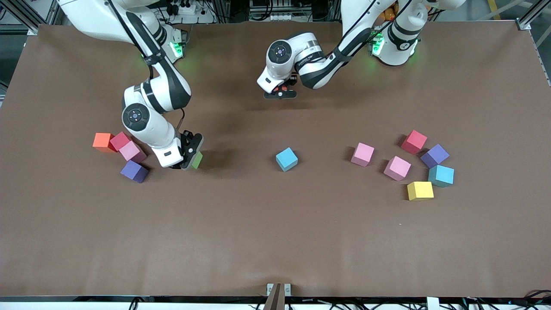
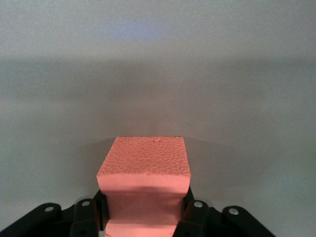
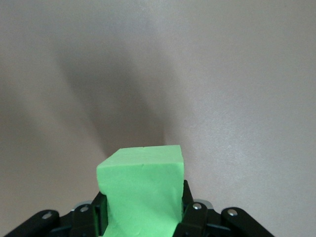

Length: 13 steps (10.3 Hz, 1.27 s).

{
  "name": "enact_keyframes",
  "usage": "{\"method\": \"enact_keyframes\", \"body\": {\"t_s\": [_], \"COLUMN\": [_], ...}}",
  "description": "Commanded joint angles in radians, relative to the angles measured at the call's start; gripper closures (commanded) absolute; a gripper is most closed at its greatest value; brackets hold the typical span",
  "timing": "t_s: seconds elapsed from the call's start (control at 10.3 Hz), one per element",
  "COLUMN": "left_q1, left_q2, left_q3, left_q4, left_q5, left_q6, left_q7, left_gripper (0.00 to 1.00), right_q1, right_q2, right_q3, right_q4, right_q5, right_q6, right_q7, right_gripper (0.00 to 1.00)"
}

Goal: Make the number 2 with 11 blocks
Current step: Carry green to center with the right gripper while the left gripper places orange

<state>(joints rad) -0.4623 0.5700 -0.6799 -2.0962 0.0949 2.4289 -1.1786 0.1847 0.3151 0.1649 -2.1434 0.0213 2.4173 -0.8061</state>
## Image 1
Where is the purple foam cube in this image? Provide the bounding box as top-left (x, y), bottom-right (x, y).
top-left (420, 144), bottom-right (450, 169)
top-left (120, 160), bottom-right (149, 184)

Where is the pink foam cube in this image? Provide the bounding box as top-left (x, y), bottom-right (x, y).
top-left (383, 155), bottom-right (412, 182)
top-left (118, 140), bottom-right (148, 165)
top-left (350, 142), bottom-right (375, 167)

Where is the turquoise foam cube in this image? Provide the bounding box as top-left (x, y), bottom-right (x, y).
top-left (428, 164), bottom-right (455, 188)
top-left (275, 147), bottom-right (299, 172)

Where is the red foam cube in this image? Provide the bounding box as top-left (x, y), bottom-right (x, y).
top-left (401, 130), bottom-right (428, 155)
top-left (109, 131), bottom-right (132, 152)

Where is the equipment rack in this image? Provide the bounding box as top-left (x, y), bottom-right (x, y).
top-left (248, 0), bottom-right (302, 22)

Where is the brown pole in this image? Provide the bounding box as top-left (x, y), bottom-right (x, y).
top-left (263, 283), bottom-right (286, 310)

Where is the yellow foam cube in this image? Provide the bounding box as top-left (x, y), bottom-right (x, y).
top-left (407, 181), bottom-right (435, 202)

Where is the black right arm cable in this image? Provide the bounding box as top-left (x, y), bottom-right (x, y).
top-left (105, 0), bottom-right (186, 132)

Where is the silver metal bracket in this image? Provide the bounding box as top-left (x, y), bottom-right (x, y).
top-left (266, 283), bottom-right (292, 298)

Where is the black cable bundle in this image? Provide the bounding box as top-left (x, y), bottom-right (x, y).
top-left (512, 289), bottom-right (551, 308)

